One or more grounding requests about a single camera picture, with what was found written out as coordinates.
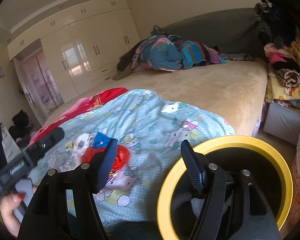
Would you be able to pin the black bag on floor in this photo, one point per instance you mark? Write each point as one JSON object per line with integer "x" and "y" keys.
{"x": 21, "y": 129}

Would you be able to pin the yellow cartoon blanket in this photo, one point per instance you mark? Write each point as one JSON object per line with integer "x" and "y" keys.
{"x": 276, "y": 91}

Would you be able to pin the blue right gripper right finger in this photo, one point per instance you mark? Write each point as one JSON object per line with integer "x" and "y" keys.
{"x": 194, "y": 168}

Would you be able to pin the red plastic wrapper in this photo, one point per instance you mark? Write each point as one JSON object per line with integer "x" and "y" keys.
{"x": 122, "y": 156}

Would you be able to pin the pile of clothes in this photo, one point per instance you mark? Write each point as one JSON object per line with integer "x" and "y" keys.
{"x": 279, "y": 22}

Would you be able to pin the blue floral bedding pile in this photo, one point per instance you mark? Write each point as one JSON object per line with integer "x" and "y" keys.
{"x": 157, "y": 53}

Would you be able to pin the blue plastic scrap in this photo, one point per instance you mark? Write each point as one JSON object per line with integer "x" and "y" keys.
{"x": 101, "y": 141}

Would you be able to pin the orange floral laundry basket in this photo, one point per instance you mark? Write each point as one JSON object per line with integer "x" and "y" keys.
{"x": 294, "y": 213}

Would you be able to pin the purple foil candy wrapper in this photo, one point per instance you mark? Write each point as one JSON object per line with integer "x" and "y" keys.
{"x": 111, "y": 178}

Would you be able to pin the grey headboard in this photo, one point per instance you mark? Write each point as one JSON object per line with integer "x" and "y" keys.
{"x": 232, "y": 31}

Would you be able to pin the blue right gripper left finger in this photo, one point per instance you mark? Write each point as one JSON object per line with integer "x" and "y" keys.
{"x": 104, "y": 168}

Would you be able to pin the light blue cartoon quilt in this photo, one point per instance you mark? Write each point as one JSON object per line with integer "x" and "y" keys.
{"x": 152, "y": 129}

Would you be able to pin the beige bed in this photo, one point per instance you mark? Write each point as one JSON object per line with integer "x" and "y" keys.
{"x": 234, "y": 90}

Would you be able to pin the white printed wrapper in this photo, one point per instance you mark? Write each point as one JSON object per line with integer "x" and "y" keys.
{"x": 77, "y": 149}

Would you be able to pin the round wall clock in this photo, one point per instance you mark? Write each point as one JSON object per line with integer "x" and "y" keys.
{"x": 2, "y": 73}

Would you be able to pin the striped colourful blanket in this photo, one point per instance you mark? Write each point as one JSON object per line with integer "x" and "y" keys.
{"x": 197, "y": 54}

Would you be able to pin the grey storage box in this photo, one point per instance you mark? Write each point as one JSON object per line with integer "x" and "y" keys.
{"x": 283, "y": 122}

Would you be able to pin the yellow rimmed black trash bin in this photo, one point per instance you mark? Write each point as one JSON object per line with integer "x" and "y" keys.
{"x": 247, "y": 194}

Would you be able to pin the red blanket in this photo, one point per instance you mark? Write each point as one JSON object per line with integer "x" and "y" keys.
{"x": 83, "y": 105}

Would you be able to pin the left hand red nails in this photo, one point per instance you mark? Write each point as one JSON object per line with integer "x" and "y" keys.
{"x": 9, "y": 202}

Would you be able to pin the pink sliding door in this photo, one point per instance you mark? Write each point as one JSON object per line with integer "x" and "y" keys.
{"x": 42, "y": 84}

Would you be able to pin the cream glossy wardrobe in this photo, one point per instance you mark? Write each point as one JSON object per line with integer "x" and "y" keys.
{"x": 82, "y": 44}

